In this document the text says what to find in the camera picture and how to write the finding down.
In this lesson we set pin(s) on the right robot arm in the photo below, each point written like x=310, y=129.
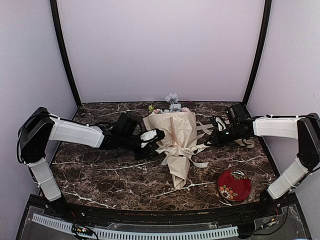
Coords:
x=293, y=141

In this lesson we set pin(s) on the black front table rail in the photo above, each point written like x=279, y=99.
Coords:
x=97, y=216

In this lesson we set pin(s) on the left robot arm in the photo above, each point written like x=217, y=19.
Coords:
x=42, y=128

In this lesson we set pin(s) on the left black frame post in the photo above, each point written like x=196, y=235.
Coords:
x=63, y=52

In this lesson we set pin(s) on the red floral plate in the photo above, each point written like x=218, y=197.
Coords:
x=234, y=185

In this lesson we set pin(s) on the white slotted cable duct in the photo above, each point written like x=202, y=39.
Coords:
x=134, y=232

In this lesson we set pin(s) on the blue fake flower stem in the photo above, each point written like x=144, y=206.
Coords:
x=173, y=100

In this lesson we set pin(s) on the black frame post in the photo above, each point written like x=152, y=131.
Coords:
x=259, y=51
x=63, y=52

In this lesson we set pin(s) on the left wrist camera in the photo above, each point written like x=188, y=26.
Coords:
x=151, y=136

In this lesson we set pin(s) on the white printed ribbon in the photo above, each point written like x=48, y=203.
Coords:
x=195, y=147

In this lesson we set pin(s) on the right black frame post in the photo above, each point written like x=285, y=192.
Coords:
x=259, y=51

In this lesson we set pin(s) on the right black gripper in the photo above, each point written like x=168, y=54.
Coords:
x=216, y=137

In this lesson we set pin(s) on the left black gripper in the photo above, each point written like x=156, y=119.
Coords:
x=146, y=153

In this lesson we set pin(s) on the beige wrapping paper sheet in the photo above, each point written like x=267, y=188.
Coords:
x=180, y=169

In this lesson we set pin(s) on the pink fake rose stem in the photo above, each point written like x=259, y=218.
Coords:
x=185, y=110

